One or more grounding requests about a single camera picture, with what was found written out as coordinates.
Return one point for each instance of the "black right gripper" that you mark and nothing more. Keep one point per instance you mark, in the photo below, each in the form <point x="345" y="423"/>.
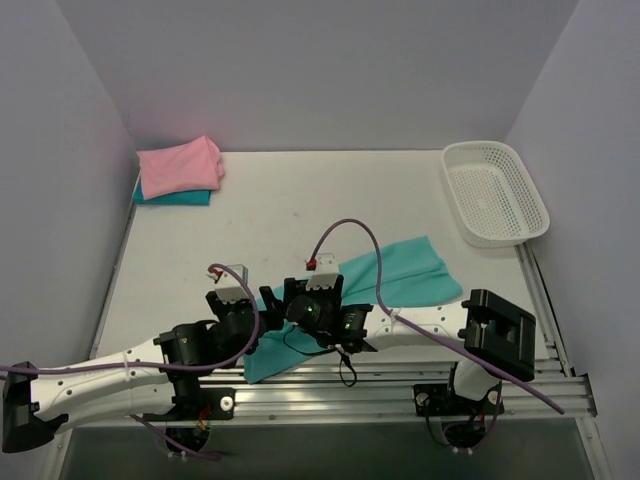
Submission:
<point x="293" y="288"/>

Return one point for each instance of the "mint green t-shirt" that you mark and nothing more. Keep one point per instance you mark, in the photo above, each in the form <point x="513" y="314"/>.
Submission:
<point x="413" y="276"/>

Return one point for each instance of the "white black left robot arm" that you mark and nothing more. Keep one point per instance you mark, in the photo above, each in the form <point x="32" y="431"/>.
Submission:
<point x="157" y="379"/>

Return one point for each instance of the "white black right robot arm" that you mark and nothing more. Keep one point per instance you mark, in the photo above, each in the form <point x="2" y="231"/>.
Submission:
<point x="499" y="334"/>

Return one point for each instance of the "folded teal t-shirt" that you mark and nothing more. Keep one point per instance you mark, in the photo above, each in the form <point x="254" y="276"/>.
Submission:
<point x="186" y="198"/>

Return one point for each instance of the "folded pink t-shirt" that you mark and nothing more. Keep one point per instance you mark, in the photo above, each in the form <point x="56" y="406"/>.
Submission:
<point x="196" y="165"/>

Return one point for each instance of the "white perforated plastic basket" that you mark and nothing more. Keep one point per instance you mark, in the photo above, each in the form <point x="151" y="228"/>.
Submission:
<point x="493" y="199"/>

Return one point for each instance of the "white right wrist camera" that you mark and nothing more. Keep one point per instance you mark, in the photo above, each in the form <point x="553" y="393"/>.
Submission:
<point x="324" y="272"/>

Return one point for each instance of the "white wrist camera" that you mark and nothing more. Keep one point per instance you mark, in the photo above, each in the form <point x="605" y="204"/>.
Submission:
<point x="324" y="272"/>
<point x="227" y="288"/>

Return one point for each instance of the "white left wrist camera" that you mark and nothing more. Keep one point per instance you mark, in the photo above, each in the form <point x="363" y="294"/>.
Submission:
<point x="227" y="288"/>

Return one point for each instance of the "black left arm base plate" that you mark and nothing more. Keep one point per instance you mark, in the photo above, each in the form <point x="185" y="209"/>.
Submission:
<point x="220" y="402"/>

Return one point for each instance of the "aluminium mounting rail frame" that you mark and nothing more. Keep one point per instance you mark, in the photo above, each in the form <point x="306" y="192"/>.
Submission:
<point x="146" y="294"/>

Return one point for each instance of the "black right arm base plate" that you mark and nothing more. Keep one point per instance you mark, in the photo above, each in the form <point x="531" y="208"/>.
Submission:
<point x="439" y="400"/>

